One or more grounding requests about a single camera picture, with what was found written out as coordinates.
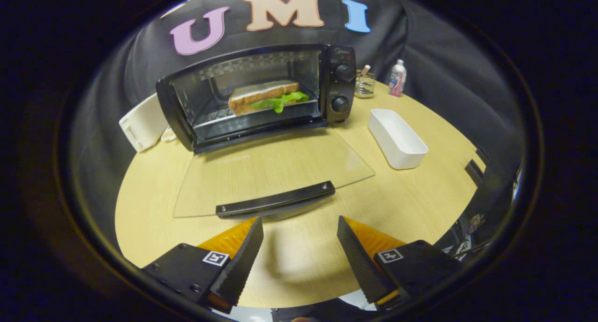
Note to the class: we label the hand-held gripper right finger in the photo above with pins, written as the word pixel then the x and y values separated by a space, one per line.
pixel 362 266

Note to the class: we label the white rectangular container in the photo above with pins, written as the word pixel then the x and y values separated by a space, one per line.
pixel 397 139

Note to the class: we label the black table clamp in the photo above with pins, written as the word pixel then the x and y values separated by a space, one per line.
pixel 473 171
pixel 482 154

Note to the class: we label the small patterned dish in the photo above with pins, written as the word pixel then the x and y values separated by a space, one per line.
pixel 168 135

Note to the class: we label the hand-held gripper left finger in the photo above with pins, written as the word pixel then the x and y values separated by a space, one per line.
pixel 238 266

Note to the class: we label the clear glass jar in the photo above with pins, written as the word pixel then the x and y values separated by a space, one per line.
pixel 365 84

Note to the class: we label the bread and lettuce sandwich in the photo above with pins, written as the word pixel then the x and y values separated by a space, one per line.
pixel 261 96

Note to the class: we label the white bread toaster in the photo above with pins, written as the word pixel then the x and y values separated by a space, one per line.
pixel 142 123

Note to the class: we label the small bottle with pink label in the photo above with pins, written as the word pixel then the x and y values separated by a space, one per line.
pixel 397 79

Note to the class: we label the black toaster oven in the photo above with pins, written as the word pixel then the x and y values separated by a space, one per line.
pixel 338 79

